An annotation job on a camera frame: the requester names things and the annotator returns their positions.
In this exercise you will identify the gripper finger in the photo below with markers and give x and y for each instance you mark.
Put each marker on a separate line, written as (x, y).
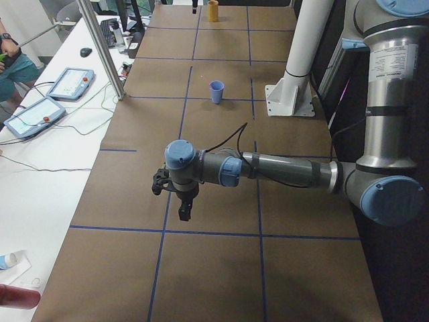
(194, 6)

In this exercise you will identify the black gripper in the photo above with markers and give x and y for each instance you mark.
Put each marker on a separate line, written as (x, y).
(186, 196)

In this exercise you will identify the yellow cup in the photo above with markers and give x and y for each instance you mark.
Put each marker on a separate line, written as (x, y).
(213, 11)

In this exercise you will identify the blue cup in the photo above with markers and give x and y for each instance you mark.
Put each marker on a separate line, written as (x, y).
(216, 91)

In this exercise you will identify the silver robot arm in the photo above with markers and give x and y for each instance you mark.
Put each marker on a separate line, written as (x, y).
(379, 182)

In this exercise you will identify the black keyboard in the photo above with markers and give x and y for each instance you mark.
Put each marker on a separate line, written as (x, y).
(107, 32)

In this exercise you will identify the near orange connector hub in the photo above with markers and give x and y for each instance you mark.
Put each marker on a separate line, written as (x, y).
(125, 69)

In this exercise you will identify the black computer mouse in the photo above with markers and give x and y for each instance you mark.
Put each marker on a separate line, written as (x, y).
(85, 52)

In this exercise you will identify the far teach pendant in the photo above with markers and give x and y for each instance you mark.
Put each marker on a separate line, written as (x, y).
(72, 84)

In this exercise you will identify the teach pendant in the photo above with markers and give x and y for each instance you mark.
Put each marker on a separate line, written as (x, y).
(35, 118)
(72, 84)

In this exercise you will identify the near teach pendant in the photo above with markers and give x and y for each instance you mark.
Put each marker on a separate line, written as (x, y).
(35, 118)

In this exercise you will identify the white bottle on paper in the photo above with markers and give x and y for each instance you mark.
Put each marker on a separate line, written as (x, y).
(13, 265)

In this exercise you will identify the person in teal shirt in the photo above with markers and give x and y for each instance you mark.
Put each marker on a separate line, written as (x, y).
(16, 67)

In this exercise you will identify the red cylinder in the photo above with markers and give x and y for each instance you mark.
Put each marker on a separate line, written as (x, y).
(19, 298)

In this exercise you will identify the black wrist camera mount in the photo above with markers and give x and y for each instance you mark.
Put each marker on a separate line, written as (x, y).
(162, 182)

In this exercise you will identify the aluminium frame post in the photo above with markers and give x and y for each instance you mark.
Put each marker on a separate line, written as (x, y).
(96, 34)

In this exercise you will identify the white pedestal column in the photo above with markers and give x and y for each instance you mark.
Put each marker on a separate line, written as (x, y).
(291, 95)

